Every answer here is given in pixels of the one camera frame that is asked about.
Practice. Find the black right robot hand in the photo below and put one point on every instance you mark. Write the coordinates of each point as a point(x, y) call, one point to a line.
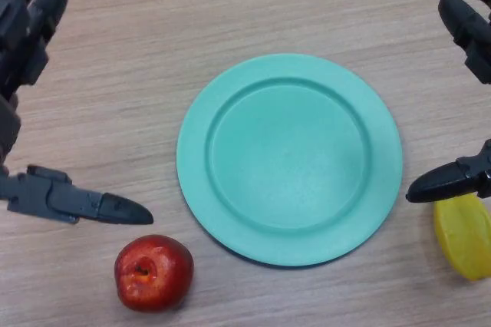
point(466, 27)

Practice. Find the green round plate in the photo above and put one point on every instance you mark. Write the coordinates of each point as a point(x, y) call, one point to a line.
point(287, 158)

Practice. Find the yellow starfruit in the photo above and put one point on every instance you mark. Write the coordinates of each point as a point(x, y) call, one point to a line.
point(466, 238)

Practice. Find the red apple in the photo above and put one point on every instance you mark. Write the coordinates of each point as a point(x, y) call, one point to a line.
point(161, 277)

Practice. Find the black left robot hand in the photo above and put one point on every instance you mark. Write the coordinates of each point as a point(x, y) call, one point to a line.
point(19, 35)

